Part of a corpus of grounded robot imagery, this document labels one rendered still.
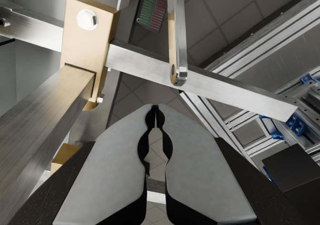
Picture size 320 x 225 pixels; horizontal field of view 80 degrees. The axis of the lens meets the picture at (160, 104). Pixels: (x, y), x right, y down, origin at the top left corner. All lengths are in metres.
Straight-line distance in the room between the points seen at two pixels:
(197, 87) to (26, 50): 0.40
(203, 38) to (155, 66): 0.87
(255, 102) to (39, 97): 0.26
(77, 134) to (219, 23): 0.88
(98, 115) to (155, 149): 1.04
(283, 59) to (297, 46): 0.07
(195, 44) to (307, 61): 0.53
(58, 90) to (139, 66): 0.10
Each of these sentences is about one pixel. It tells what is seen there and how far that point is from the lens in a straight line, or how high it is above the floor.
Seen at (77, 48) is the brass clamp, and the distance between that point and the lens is 0.25.
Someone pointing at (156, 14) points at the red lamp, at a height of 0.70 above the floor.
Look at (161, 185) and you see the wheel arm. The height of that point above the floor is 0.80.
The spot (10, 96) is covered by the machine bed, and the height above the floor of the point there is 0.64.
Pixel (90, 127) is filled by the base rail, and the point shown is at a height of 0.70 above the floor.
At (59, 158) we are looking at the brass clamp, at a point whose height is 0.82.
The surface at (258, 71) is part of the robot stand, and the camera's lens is 1.03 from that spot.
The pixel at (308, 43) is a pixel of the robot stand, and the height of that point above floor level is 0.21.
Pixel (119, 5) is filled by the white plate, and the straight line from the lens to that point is 0.26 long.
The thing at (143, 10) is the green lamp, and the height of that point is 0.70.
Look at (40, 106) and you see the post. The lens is 0.18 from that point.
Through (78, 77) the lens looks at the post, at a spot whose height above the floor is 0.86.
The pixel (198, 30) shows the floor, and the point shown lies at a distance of 1.09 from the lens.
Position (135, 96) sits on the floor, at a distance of 1.20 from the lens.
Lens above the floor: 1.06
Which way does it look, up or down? 60 degrees down
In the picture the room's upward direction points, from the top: 177 degrees clockwise
